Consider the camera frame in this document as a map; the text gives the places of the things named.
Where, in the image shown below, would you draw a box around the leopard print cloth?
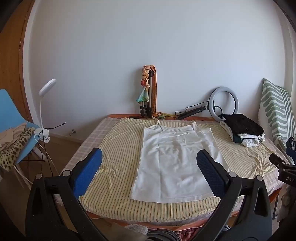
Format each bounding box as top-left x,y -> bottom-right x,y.
0,127 -> 35,172

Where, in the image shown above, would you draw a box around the orange patterned cloth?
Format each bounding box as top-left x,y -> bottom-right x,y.
150,65 -> 171,119

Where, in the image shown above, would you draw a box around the black ring light stand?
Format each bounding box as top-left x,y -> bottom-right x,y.
177,105 -> 211,120

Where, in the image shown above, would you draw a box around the beige cloth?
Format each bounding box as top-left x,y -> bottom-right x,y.
0,123 -> 28,149

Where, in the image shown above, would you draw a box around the silver folded tripod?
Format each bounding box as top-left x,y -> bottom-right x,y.
139,70 -> 154,118

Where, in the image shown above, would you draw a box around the white camisole top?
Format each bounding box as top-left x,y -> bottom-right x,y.
130,120 -> 229,204

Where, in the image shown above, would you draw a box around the yellow striped blanket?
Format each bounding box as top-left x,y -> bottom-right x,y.
79,118 -> 277,222

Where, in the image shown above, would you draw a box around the black cable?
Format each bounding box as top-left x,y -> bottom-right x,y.
23,122 -> 67,163

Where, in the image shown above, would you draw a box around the blue plastic chair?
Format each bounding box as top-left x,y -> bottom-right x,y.
0,89 -> 41,167

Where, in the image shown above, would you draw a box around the wooden wardrobe panel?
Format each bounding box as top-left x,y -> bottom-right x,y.
0,0 -> 35,126

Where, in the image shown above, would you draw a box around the white folded garments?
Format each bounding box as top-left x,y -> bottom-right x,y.
220,120 -> 265,148

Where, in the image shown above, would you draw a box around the green patterned pillow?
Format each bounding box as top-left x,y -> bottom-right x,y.
257,78 -> 296,152

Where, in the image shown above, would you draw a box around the colourful rag doll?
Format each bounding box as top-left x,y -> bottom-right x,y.
136,66 -> 152,103

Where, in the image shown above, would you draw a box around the black folded garment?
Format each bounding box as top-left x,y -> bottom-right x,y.
223,113 -> 265,136

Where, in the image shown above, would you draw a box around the white ring light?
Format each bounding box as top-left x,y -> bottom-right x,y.
209,86 -> 239,122

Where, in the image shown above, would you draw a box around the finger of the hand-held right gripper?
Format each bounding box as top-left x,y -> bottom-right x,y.
285,137 -> 296,165
269,153 -> 284,168

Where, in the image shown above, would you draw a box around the grey lace cloth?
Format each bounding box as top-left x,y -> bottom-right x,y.
111,222 -> 148,241

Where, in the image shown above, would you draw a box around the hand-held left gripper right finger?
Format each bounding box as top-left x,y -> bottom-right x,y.
196,149 -> 273,241

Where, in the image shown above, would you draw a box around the white ring desk lamp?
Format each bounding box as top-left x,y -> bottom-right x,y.
34,79 -> 57,143

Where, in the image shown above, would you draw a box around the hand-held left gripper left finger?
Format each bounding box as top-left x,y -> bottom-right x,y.
25,147 -> 109,241

